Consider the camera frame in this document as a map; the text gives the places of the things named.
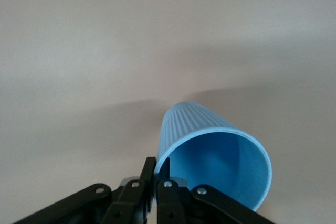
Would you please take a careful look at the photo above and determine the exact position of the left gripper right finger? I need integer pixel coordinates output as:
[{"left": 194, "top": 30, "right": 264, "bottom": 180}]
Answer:
[{"left": 156, "top": 157, "right": 276, "bottom": 224}]

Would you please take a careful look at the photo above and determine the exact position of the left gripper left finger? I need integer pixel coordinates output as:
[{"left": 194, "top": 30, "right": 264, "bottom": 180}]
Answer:
[{"left": 15, "top": 157, "right": 157, "bottom": 224}]

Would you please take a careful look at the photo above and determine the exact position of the ribbed blue plastic cup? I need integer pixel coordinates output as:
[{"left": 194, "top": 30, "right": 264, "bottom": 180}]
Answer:
[{"left": 154, "top": 101, "right": 273, "bottom": 212}]

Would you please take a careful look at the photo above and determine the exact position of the brown table cover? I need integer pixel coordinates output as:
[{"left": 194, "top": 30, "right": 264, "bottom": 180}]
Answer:
[{"left": 0, "top": 0, "right": 336, "bottom": 224}]

